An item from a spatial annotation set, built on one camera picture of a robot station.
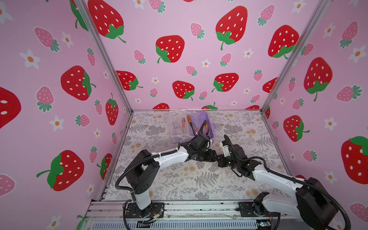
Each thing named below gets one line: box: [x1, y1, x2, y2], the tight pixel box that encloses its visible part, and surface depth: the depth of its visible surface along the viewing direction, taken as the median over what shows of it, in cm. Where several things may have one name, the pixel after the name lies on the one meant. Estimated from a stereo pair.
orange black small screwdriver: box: [181, 117, 186, 129], surface depth 105 cm
